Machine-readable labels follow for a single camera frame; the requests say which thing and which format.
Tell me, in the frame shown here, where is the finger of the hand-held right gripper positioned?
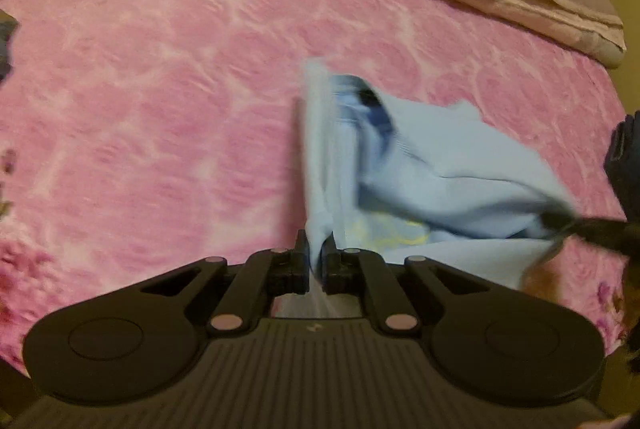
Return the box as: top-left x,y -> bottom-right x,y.
542,208 -> 640,258

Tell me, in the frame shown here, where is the pink floral blanket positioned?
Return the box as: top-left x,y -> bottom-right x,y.
0,0 -> 632,375

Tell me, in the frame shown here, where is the light blue shirt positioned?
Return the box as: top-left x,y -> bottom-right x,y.
297,56 -> 583,317

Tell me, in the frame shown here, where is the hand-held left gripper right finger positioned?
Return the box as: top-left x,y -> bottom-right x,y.
320,234 -> 496,336

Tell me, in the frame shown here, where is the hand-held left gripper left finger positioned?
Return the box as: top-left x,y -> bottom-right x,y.
140,229 -> 308,336

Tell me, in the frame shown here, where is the grey-blue clothes pile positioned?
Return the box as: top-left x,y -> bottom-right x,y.
0,10 -> 20,83

